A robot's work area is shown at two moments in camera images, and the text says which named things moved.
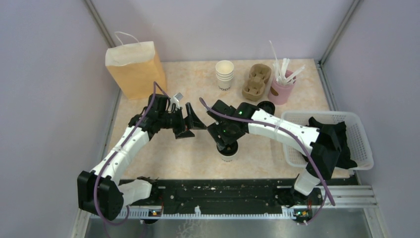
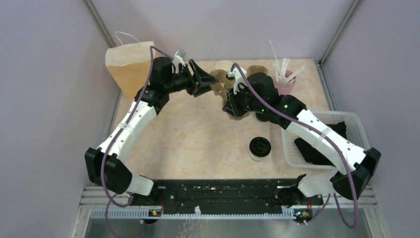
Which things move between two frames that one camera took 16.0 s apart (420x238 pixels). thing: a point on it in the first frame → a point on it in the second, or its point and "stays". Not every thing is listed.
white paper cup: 228,158 → 258,158
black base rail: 226,192 stays
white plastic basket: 359,148 stays
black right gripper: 215,130 → 231,104
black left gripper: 182,127 → 201,77
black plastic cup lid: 230,149 → 260,147
